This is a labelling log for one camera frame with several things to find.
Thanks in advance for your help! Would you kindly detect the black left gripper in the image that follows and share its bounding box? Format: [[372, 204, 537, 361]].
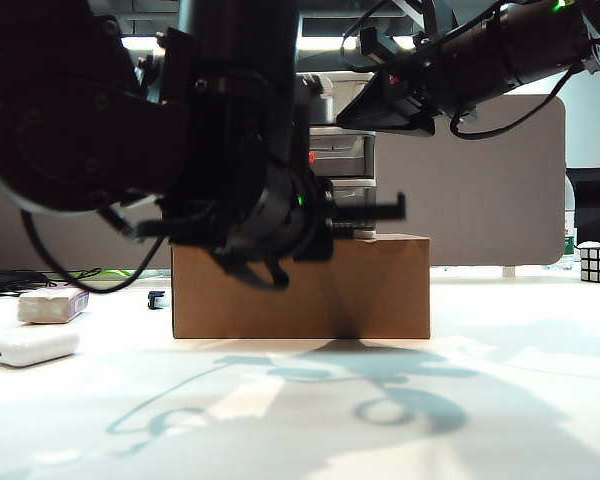
[[209, 164, 409, 264]]

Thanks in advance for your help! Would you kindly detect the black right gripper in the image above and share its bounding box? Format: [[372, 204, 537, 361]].
[[335, 29, 481, 139]]

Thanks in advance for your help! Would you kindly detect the smoky drawer with red handle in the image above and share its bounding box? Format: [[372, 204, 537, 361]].
[[329, 184, 377, 234]]

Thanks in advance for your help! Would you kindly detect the white earphone case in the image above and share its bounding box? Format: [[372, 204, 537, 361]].
[[0, 328, 81, 370]]

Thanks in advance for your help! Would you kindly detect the smoky drawer with plain interior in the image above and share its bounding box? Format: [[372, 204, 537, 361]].
[[307, 79, 376, 125]]

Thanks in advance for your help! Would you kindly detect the smoky drawer with slotted back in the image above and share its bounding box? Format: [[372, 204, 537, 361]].
[[308, 134, 376, 177]]

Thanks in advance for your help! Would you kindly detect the brown cardboard box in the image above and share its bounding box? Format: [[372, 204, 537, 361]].
[[171, 233, 432, 341]]

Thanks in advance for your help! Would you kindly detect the long ceiling light strip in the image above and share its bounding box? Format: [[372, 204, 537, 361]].
[[119, 34, 417, 71]]

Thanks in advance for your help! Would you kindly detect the grey desk partition panel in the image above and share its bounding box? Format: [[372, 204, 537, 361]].
[[0, 93, 567, 274]]

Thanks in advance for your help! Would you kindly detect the tissue pack with purple label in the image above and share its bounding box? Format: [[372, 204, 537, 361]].
[[17, 287, 90, 325]]

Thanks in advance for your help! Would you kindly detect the white drawer cabinet frame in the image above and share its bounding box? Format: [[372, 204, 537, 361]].
[[294, 71, 379, 240]]

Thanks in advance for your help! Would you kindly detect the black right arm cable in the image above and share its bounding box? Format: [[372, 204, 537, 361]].
[[448, 63, 582, 140]]

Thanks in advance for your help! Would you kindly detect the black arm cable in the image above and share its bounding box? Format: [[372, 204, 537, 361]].
[[448, 63, 582, 140], [19, 209, 167, 295]]

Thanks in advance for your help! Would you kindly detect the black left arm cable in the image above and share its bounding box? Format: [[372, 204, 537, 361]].
[[19, 209, 167, 295]]

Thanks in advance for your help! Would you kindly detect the black cable behind desk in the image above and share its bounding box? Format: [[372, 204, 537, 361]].
[[0, 267, 102, 297]]

